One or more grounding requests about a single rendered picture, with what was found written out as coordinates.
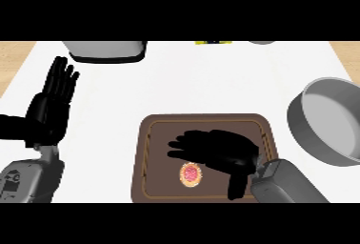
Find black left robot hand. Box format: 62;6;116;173
0;55;81;149

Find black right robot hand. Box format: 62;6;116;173
165;129;259;201

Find pink frosted cupcake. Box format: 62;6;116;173
178;162;203;188

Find brown wooden tray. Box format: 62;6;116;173
131;112;280;204

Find grey metal pot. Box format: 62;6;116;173
284;76;360;168

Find grey appliance with black base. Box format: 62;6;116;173
62;41;149;64

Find yellow and black object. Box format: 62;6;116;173
194;41;233;46

